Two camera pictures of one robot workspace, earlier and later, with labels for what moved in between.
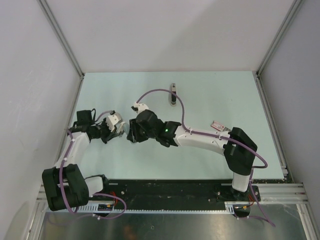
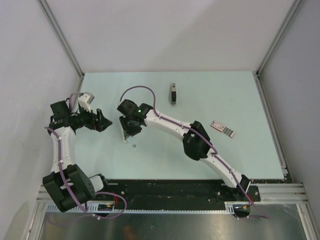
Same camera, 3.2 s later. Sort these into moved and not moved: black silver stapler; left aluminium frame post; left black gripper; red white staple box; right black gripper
Moved: left black gripper; right black gripper
Not moved: black silver stapler; left aluminium frame post; red white staple box
